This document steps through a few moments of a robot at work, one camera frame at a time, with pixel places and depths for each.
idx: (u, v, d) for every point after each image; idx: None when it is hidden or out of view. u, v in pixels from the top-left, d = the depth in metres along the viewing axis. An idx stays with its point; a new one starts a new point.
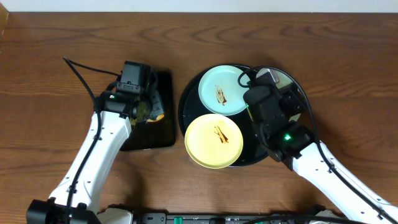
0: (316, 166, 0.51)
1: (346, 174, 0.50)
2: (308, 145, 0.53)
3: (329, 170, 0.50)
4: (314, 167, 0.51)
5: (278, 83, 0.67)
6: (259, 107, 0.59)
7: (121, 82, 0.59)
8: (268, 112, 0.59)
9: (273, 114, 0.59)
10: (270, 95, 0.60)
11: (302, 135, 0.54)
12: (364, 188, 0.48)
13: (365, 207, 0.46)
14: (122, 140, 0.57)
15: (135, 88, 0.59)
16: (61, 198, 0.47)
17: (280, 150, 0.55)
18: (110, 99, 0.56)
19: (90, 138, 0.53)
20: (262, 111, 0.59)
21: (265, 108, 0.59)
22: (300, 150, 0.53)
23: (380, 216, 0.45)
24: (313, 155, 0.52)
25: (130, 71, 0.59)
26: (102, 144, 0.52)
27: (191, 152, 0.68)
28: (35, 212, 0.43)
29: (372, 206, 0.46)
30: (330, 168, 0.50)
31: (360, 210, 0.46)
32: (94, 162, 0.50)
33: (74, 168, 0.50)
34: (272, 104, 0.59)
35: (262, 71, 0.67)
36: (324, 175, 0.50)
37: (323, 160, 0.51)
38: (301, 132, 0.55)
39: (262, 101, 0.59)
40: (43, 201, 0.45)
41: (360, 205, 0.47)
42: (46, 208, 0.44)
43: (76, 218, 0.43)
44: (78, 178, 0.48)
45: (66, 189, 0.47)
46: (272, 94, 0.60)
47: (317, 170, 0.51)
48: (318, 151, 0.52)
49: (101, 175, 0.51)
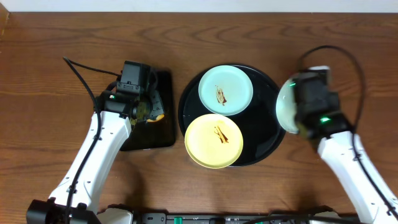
0: (343, 150, 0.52)
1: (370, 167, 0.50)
2: (342, 132, 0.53)
3: (354, 158, 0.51)
4: (341, 151, 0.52)
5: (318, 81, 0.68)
6: (303, 86, 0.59)
7: (121, 82, 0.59)
8: (313, 92, 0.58)
9: (319, 96, 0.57)
10: (319, 78, 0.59)
11: (339, 122, 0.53)
12: (383, 184, 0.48)
13: (377, 200, 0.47)
14: (122, 140, 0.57)
15: (135, 88, 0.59)
16: (61, 197, 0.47)
17: (313, 129, 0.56)
18: (109, 99, 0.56)
19: (90, 139, 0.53)
20: (306, 91, 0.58)
21: (313, 88, 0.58)
22: (333, 134, 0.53)
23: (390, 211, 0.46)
24: (343, 140, 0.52)
25: (130, 71, 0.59)
26: (103, 144, 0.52)
27: (191, 152, 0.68)
28: (35, 212, 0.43)
29: (385, 201, 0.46)
30: (356, 156, 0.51)
31: (372, 201, 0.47)
32: (96, 162, 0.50)
33: (74, 168, 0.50)
34: (319, 85, 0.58)
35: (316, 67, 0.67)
36: (347, 161, 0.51)
37: (352, 147, 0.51)
38: (339, 119, 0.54)
39: (308, 80, 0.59)
40: (43, 201, 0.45)
41: (374, 196, 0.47)
42: (46, 208, 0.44)
43: (76, 219, 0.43)
44: (79, 178, 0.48)
45: (66, 188, 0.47)
46: (321, 79, 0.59)
47: (343, 154, 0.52)
48: (349, 138, 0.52)
49: (102, 175, 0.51)
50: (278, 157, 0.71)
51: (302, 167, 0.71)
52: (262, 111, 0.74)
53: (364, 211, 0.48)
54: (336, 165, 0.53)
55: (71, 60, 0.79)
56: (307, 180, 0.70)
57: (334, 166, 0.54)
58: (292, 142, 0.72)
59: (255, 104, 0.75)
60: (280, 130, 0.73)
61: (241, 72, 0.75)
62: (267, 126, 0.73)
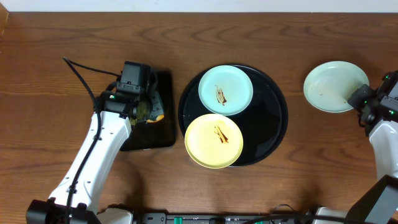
0: (393, 130, 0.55)
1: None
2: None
3: None
4: (391, 129, 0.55)
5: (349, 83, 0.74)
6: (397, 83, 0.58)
7: (121, 82, 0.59)
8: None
9: None
10: None
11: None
12: None
13: None
14: (122, 140, 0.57)
15: (135, 88, 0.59)
16: (61, 198, 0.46)
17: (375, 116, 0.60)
18: (109, 99, 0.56)
19: (90, 139, 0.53)
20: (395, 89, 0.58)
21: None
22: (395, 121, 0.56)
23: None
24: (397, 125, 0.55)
25: (130, 71, 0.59)
26: (103, 144, 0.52)
27: (191, 152, 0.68)
28: (35, 213, 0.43)
29: None
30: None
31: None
32: (96, 162, 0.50)
33: (74, 168, 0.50)
34: None
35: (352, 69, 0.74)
36: (393, 137, 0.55)
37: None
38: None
39: None
40: (43, 201, 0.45)
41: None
42: (46, 208, 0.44)
43: (77, 219, 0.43)
44: (79, 178, 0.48)
45: (66, 188, 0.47)
46: None
47: (393, 134, 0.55)
48: None
49: (102, 175, 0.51)
50: (278, 157, 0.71)
51: (302, 167, 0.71)
52: (262, 111, 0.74)
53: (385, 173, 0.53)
54: (379, 139, 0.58)
55: (71, 60, 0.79)
56: (307, 180, 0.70)
57: (377, 139, 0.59)
58: (292, 142, 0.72)
59: (255, 104, 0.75)
60: (280, 130, 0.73)
61: (242, 72, 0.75)
62: (267, 126, 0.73)
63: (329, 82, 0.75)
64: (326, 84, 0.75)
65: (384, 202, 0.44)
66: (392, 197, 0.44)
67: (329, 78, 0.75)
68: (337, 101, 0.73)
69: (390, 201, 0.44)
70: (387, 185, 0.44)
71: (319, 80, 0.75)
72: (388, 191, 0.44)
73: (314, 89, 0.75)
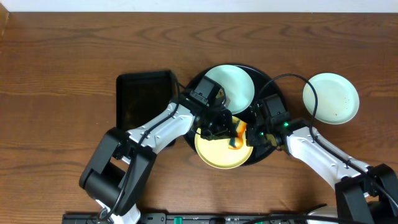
0: (304, 137, 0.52)
1: (328, 143, 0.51)
2: (298, 131, 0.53)
3: (313, 140, 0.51)
4: (301, 139, 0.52)
5: (346, 101, 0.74)
6: (265, 104, 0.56)
7: (194, 91, 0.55)
8: (276, 108, 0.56)
9: (282, 111, 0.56)
10: (277, 95, 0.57)
11: (300, 126, 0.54)
12: (341, 153, 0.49)
13: (339, 162, 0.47)
14: (182, 131, 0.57)
15: (204, 100, 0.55)
16: (134, 135, 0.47)
17: (282, 137, 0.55)
18: (184, 101, 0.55)
19: (165, 113, 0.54)
20: (268, 107, 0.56)
21: (275, 106, 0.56)
22: (296, 134, 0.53)
23: (346, 165, 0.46)
24: (300, 133, 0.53)
25: (206, 83, 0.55)
26: (175, 122, 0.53)
27: (203, 156, 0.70)
28: (112, 137, 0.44)
29: (342, 161, 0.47)
30: (313, 137, 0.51)
31: (332, 163, 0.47)
32: (167, 130, 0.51)
33: (149, 124, 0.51)
34: (279, 102, 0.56)
35: (350, 89, 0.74)
36: (306, 145, 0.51)
37: (310, 134, 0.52)
38: (300, 124, 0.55)
39: (268, 99, 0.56)
40: (120, 131, 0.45)
41: (334, 159, 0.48)
42: (121, 137, 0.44)
43: (144, 154, 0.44)
44: (152, 130, 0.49)
45: (141, 132, 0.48)
46: (278, 95, 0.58)
47: (305, 141, 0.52)
48: (307, 129, 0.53)
49: (163, 144, 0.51)
50: (278, 157, 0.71)
51: (301, 167, 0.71)
52: None
53: (331, 178, 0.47)
54: (301, 152, 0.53)
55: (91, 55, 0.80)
56: (307, 180, 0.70)
57: (300, 154, 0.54)
58: None
59: None
60: None
61: (242, 72, 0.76)
62: None
63: (324, 92, 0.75)
64: (322, 93, 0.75)
65: (355, 205, 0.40)
66: (356, 198, 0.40)
67: (328, 88, 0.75)
68: (329, 112, 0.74)
69: (359, 201, 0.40)
70: (344, 192, 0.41)
71: (317, 87, 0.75)
72: (349, 194, 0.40)
73: (310, 96, 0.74)
